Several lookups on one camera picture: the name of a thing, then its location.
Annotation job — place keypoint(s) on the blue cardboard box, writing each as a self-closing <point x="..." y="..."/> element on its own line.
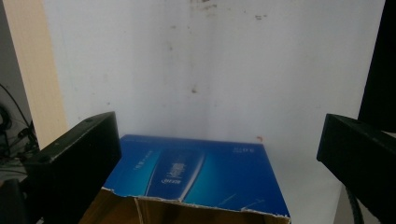
<point x="202" y="174"/>

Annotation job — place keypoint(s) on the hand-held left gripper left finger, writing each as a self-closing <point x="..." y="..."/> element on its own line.
<point x="74" y="161"/>

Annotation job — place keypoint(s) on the dark curtain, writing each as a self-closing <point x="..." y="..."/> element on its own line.
<point x="381" y="68"/>

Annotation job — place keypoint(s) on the white board panel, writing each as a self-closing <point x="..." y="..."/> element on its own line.
<point x="205" y="68"/>

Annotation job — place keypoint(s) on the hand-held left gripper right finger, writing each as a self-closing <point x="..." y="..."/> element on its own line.
<point x="361" y="155"/>

